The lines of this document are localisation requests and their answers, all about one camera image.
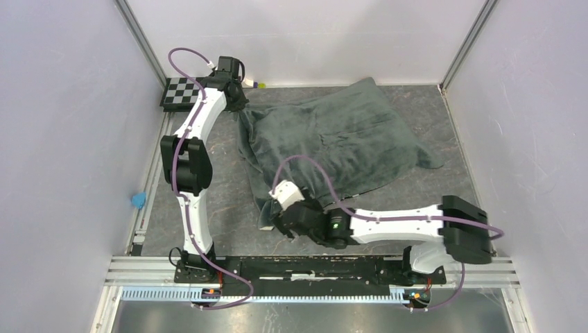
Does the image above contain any zebra striped pillowcase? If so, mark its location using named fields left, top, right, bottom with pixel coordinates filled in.
left=236, top=77, right=442, bottom=230

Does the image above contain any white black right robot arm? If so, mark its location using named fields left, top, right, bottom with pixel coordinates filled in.
left=274, top=194, right=492, bottom=283

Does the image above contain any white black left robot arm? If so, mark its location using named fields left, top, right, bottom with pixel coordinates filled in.
left=160, top=56, right=248, bottom=283

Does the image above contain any black white checkerboard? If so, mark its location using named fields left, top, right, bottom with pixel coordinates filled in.
left=160, top=77, right=199, bottom=112

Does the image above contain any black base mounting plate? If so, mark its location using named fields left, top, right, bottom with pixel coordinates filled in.
left=171, top=255, right=447, bottom=297

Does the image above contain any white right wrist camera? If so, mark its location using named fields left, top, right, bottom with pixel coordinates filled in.
left=269, top=180, right=305, bottom=211

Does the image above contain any blue clip on wall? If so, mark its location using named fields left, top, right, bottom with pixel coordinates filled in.
left=130, top=192, right=147, bottom=210

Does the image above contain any light blue cable comb strip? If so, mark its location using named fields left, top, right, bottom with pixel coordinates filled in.
left=121, top=287, right=409, bottom=305

